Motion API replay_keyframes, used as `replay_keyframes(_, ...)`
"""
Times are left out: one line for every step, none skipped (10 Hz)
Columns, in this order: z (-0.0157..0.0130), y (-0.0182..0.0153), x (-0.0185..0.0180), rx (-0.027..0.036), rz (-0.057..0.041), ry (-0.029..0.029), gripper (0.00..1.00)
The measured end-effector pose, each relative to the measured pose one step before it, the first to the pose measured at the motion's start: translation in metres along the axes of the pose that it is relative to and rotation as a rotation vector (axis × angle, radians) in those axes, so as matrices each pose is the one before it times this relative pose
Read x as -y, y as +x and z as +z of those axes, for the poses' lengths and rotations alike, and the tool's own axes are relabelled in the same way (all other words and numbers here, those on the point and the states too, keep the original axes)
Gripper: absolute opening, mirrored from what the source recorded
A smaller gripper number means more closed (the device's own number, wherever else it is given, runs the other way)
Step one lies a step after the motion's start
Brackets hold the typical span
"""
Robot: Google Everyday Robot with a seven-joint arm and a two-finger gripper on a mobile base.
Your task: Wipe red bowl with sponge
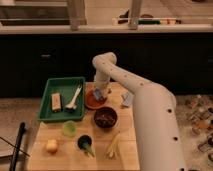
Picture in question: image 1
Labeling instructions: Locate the white dish brush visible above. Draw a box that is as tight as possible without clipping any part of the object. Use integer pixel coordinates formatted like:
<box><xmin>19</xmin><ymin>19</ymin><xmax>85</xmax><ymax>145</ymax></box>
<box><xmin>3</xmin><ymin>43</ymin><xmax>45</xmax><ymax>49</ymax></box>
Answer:
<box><xmin>65</xmin><ymin>85</ymin><xmax>82</xmax><ymax>110</ymax></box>

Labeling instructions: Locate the tan scrub sponge block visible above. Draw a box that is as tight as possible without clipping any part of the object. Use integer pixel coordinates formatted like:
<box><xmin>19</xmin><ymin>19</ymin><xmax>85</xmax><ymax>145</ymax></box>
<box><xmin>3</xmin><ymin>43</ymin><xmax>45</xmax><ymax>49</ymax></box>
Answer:
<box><xmin>51</xmin><ymin>93</ymin><xmax>62</xmax><ymax>112</ymax></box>

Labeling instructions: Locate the black pole stand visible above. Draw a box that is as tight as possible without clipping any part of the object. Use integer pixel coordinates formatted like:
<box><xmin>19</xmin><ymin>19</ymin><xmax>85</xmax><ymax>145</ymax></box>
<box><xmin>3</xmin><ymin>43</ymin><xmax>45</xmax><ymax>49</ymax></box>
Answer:
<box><xmin>9</xmin><ymin>122</ymin><xmax>25</xmax><ymax>171</ymax></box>

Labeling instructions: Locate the blue grey sponge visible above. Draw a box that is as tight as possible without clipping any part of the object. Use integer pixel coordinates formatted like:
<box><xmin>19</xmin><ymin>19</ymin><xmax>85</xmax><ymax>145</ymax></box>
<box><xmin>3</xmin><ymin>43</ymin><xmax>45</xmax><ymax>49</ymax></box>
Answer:
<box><xmin>93</xmin><ymin>89</ymin><xmax>105</xmax><ymax>101</ymax></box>

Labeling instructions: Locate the green plastic tray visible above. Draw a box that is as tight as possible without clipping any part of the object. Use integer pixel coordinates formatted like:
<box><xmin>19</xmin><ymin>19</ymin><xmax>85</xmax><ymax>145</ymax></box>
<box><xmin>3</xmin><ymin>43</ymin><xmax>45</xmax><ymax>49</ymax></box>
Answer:
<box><xmin>38</xmin><ymin>77</ymin><xmax>85</xmax><ymax>122</ymax></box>

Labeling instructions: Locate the yellow round fruit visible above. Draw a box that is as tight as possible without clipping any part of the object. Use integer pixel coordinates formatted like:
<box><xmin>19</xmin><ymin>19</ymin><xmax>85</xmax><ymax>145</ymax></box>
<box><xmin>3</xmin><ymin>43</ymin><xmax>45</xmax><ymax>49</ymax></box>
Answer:
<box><xmin>45</xmin><ymin>139</ymin><xmax>59</xmax><ymax>154</ymax></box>

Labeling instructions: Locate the light green cup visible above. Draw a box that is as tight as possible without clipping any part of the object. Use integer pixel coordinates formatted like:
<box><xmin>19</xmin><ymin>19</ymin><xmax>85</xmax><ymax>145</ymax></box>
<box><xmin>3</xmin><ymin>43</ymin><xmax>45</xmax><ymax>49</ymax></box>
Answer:
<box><xmin>62</xmin><ymin>121</ymin><xmax>76</xmax><ymax>137</ymax></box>

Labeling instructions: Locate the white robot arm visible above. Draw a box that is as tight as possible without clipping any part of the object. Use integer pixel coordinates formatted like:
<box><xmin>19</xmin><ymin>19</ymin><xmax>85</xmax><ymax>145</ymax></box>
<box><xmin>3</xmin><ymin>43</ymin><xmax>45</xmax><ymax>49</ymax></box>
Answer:
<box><xmin>92</xmin><ymin>52</ymin><xmax>187</xmax><ymax>171</ymax></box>

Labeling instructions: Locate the wooden cutting board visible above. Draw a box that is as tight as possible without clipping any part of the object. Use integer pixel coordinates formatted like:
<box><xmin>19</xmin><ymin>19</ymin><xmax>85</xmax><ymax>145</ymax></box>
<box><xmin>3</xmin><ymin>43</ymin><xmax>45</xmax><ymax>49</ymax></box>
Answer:
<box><xmin>27</xmin><ymin>82</ymin><xmax>140</xmax><ymax>171</ymax></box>

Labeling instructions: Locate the dark brown bowl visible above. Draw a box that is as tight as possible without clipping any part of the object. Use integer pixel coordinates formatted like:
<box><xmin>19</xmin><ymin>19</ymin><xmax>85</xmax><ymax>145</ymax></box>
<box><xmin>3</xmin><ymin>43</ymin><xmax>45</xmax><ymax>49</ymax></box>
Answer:
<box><xmin>94</xmin><ymin>106</ymin><xmax>118</xmax><ymax>128</ymax></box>

